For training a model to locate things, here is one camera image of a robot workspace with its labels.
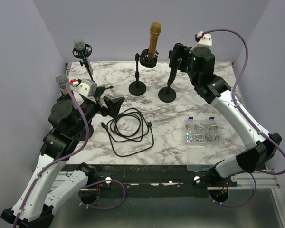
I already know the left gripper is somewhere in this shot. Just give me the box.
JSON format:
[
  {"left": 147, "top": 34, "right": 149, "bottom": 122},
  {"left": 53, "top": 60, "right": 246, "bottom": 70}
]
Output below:
[{"left": 72, "top": 87, "right": 125, "bottom": 135}]

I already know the gold microphone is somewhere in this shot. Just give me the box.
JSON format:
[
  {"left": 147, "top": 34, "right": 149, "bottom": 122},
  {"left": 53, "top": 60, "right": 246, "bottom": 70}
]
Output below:
[{"left": 148, "top": 22, "right": 161, "bottom": 59}]

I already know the black clip microphone stand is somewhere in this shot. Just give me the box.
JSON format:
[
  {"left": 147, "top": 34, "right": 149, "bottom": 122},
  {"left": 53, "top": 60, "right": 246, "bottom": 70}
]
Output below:
[{"left": 158, "top": 49, "right": 177, "bottom": 103}]

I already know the black microphone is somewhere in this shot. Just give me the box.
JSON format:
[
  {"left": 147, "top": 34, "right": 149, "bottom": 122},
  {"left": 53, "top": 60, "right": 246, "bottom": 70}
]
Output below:
[{"left": 168, "top": 59, "right": 181, "bottom": 85}]

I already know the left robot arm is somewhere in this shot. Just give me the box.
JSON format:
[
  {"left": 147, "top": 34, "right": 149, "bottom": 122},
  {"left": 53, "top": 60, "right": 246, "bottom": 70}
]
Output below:
[{"left": 0, "top": 86, "right": 125, "bottom": 228}]

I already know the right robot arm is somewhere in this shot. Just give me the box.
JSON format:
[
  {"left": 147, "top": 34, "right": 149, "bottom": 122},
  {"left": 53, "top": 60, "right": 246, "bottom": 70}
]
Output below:
[{"left": 168, "top": 43, "right": 282, "bottom": 186}]

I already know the black round base stand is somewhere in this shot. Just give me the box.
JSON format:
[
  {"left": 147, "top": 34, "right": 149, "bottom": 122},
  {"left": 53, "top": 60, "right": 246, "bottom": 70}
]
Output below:
[{"left": 59, "top": 94, "right": 94, "bottom": 141}]

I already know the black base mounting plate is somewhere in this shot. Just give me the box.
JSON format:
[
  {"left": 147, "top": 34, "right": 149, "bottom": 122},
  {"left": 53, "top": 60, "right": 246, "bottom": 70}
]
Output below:
[{"left": 68, "top": 163, "right": 238, "bottom": 198}]

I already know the clear plastic screw box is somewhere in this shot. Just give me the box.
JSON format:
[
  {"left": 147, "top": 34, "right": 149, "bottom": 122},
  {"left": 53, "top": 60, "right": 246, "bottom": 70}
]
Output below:
[{"left": 184, "top": 116, "right": 226, "bottom": 172}]

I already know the black coiled usb cable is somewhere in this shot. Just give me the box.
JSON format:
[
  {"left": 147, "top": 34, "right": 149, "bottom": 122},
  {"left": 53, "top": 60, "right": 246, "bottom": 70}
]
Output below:
[{"left": 100, "top": 108, "right": 154, "bottom": 158}]

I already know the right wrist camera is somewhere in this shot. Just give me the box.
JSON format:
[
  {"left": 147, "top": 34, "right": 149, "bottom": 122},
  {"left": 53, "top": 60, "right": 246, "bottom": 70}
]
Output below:
[{"left": 189, "top": 31, "right": 212, "bottom": 54}]

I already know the black tripod shock mount stand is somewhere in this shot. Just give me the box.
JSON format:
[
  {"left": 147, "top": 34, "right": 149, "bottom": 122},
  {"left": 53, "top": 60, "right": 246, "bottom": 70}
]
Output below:
[{"left": 73, "top": 38, "right": 113, "bottom": 97}]

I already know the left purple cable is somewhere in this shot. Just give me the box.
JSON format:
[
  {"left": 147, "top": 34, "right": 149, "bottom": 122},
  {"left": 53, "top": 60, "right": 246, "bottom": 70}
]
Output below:
[{"left": 13, "top": 82, "right": 126, "bottom": 228}]

